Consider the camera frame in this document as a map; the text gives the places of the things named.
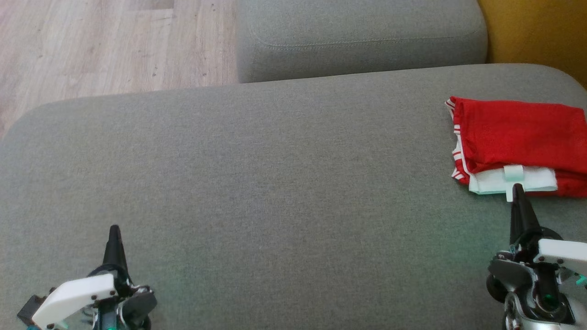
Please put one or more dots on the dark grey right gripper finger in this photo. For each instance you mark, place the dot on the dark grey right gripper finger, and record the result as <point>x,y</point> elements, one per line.
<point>520,220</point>

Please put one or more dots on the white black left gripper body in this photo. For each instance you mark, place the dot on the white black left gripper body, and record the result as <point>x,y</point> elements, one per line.
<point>78,298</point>

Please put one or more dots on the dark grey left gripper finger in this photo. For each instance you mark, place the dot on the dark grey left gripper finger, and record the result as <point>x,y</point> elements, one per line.
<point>114,256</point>

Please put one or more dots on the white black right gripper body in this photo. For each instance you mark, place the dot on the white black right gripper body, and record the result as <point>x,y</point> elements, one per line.
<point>564,256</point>

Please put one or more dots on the red jersey with black number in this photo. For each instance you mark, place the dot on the red jersey with black number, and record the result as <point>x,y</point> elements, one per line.
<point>518,133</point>

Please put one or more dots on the large grey sofa seat cushion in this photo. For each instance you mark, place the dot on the large grey sofa seat cushion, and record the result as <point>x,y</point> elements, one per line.
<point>275,183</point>

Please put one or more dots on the wide yellow sofa backrest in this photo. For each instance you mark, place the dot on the wide yellow sofa backrest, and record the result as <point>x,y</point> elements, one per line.
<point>541,32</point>

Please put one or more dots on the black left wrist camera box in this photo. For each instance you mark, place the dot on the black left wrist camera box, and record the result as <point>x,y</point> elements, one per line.
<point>30,309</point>

